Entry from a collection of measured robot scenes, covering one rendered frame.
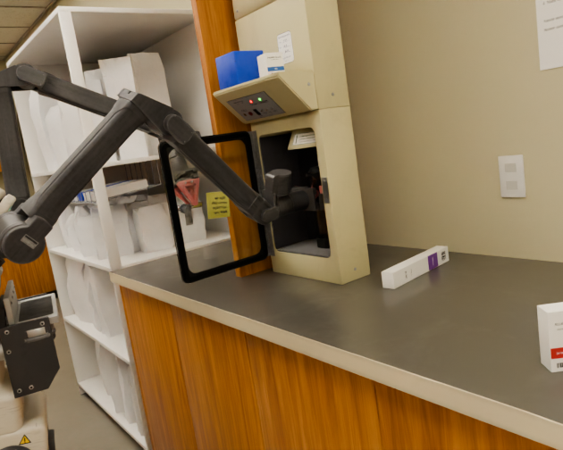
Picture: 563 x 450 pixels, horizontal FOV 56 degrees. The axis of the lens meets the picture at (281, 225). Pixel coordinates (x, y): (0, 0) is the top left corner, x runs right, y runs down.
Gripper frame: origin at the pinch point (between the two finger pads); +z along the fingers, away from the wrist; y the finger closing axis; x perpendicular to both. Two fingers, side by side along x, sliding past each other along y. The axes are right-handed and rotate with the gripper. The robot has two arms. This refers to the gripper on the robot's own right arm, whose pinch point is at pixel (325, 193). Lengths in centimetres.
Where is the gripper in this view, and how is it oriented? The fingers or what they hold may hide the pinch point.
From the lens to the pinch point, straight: 158.2
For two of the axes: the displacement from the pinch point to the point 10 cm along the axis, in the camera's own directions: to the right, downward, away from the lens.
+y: -6.0, -0.4, 8.0
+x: 1.6, 9.7, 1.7
